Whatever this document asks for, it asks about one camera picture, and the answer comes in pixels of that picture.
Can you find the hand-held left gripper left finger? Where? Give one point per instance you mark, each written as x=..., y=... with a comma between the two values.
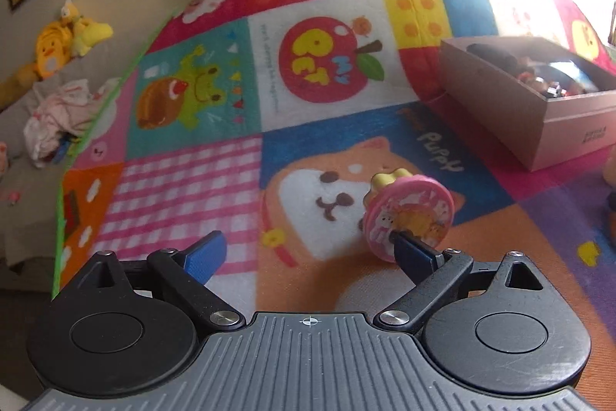
x=207, y=256

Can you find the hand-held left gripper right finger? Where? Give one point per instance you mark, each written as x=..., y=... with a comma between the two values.
x=415, y=254

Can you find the pink round cartoon toy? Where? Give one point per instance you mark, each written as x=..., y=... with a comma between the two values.
x=409, y=213

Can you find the pink cardboard box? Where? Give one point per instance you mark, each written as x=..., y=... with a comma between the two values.
x=500, y=112

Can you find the red plastic toy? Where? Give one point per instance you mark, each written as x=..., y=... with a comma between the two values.
x=532, y=79

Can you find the colourful printed blanket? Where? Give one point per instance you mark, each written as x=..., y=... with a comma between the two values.
x=192, y=180

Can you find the grey sofa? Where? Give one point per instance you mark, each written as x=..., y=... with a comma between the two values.
x=24, y=209

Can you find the white pink crumpled cloth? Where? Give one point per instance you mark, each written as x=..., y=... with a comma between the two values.
x=62, y=117

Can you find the small pink pig toy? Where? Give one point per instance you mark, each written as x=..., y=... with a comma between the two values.
x=4, y=158

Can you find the long yellow plush toy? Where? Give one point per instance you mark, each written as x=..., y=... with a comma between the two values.
x=17, y=86

